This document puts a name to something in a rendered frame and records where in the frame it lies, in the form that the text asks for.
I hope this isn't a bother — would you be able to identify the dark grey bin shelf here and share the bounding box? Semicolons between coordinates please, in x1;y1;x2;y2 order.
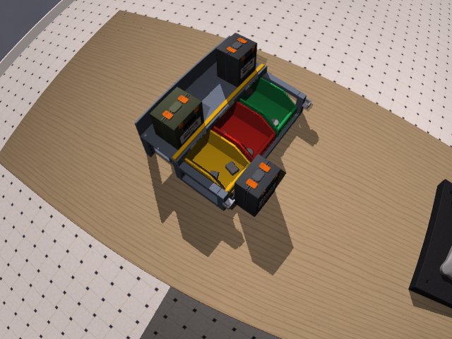
134;36;311;211

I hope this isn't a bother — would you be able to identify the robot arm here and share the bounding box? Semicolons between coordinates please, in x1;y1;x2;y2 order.
440;246;452;280

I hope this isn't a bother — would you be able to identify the yellow open bin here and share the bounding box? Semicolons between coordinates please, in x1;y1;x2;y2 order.
184;129;249;196

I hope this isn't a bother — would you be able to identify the green open bin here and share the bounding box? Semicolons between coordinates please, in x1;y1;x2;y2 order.
237;77;295;137

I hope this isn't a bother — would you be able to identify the yellow flat bar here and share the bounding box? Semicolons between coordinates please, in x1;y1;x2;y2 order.
172;64;265;161

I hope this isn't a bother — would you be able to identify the red bin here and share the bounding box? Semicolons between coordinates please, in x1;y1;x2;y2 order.
210;101;274;162

